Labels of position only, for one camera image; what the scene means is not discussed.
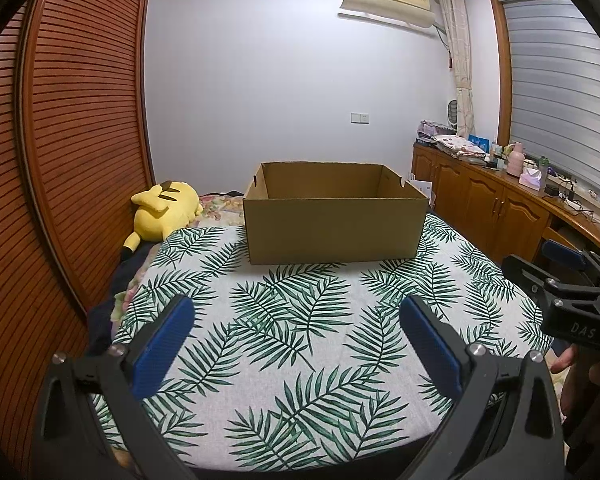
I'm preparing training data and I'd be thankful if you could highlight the cream patterned curtain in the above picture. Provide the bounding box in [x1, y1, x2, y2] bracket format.
[437, 0, 476, 138]

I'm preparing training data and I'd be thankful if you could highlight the wooden louvered wardrobe door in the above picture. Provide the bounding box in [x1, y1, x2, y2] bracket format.
[0, 5, 88, 476]
[17, 0, 155, 316]

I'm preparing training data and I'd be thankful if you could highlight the pink thermos jug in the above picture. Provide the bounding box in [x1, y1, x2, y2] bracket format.
[506, 141, 525, 177]

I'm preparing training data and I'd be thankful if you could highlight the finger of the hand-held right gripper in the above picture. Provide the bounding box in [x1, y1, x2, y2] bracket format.
[541, 239, 600, 272]
[501, 254, 600, 307]

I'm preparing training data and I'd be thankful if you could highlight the window with grey blind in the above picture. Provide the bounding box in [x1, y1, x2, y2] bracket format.
[489, 0, 600, 181]

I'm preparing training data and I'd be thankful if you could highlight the folded floral cloth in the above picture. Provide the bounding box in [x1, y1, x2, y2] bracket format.
[432, 135, 488, 160]

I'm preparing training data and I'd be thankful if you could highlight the yellow plush toy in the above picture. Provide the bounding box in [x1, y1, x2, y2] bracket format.
[121, 180, 204, 261]

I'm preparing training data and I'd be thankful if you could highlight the long wooden cabinet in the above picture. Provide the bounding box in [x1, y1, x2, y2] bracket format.
[412, 142, 600, 266]

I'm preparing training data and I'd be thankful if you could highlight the green leaf print bed sheet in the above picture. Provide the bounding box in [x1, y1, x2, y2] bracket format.
[92, 210, 553, 471]

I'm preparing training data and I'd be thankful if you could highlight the dark blue cloth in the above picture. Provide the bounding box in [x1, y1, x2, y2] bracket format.
[87, 245, 155, 356]

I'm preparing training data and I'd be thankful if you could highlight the person's right hand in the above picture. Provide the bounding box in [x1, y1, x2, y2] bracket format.
[550, 347, 600, 392]

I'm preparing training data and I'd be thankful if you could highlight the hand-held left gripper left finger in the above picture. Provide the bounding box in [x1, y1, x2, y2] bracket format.
[32, 294, 201, 480]

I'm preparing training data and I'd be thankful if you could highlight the person's right forearm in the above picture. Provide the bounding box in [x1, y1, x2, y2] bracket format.
[560, 360, 600, 480]

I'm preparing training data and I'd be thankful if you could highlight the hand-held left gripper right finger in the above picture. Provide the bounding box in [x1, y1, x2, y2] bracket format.
[399, 294, 568, 480]

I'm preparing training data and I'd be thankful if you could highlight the cardboard box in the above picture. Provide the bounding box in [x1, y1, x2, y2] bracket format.
[243, 161, 429, 266]

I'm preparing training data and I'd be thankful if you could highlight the white carton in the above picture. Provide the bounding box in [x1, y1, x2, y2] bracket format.
[407, 175, 437, 208]

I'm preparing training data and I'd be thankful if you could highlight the purple cloth bundle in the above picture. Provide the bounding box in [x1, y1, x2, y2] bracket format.
[417, 120, 456, 141]

